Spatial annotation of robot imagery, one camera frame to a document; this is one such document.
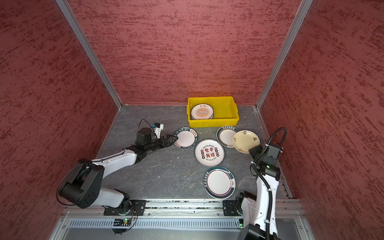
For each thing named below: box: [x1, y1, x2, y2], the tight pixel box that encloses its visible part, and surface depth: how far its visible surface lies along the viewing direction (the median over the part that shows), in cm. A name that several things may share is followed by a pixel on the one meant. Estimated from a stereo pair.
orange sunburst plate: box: [190, 103, 215, 120], surface depth 115 cm
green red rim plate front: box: [203, 166, 237, 200], surface depth 85 cm
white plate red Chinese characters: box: [194, 138, 225, 167], surface depth 96 cm
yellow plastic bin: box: [187, 96, 240, 128], surface depth 118 cm
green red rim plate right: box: [216, 125, 240, 148], surface depth 106 cm
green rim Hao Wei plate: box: [174, 127, 198, 150], surface depth 103 cm
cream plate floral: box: [232, 130, 261, 154], surface depth 87 cm
